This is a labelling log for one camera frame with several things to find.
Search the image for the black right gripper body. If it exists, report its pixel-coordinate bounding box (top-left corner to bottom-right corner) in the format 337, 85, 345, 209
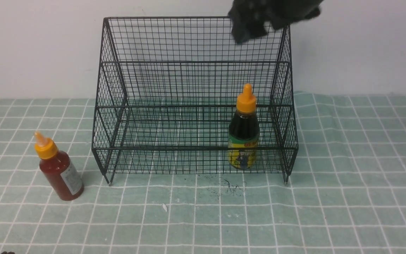
228, 0, 322, 44

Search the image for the dark oyster sauce bottle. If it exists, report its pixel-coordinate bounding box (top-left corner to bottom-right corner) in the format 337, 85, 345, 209
228, 83, 260, 170

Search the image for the red chili sauce bottle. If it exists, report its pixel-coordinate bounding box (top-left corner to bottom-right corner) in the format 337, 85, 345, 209
34, 132, 85, 201

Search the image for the green checkered tablecloth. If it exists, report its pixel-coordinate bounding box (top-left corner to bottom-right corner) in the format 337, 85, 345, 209
0, 93, 406, 254

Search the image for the black wire mesh shelf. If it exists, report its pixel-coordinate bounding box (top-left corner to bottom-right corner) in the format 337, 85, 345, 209
91, 17, 299, 185

